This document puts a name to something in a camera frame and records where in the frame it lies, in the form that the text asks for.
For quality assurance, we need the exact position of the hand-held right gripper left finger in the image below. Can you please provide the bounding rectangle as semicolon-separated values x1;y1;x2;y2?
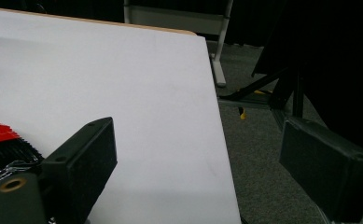
38;117;119;224

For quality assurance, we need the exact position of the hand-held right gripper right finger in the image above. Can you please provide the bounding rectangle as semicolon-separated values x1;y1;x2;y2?
279;119;363;223

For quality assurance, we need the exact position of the yellow black hazard tape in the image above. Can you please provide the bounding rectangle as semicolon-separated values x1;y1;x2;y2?
238;89;267;120

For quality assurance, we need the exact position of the black curtain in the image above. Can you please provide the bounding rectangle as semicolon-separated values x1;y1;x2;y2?
252;0;363;157

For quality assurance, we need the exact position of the black metal stand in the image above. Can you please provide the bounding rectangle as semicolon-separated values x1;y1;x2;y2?
219;62;306;119

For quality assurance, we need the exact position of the wooden table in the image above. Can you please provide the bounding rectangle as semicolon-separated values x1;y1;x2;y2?
0;5;198;36

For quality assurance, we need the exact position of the white metal stand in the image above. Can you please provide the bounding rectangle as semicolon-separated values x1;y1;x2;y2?
122;0;234;88

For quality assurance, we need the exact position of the aluminium floor rail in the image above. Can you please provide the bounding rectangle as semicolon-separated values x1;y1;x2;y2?
218;95;287;132

